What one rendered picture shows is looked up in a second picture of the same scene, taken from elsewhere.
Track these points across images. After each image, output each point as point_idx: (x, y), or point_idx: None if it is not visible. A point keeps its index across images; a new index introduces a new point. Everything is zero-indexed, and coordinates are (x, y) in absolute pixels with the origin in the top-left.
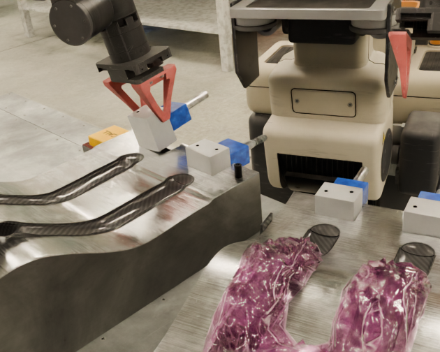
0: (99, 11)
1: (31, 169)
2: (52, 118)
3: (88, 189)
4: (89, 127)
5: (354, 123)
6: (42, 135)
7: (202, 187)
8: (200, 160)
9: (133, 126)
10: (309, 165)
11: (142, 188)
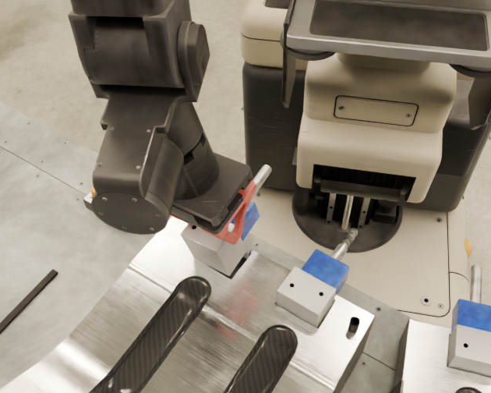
0: (173, 184)
1: (23, 244)
2: (15, 128)
3: (157, 366)
4: (74, 146)
5: (409, 133)
6: (13, 168)
7: (315, 357)
8: (300, 309)
9: (189, 245)
10: (350, 175)
11: (233, 359)
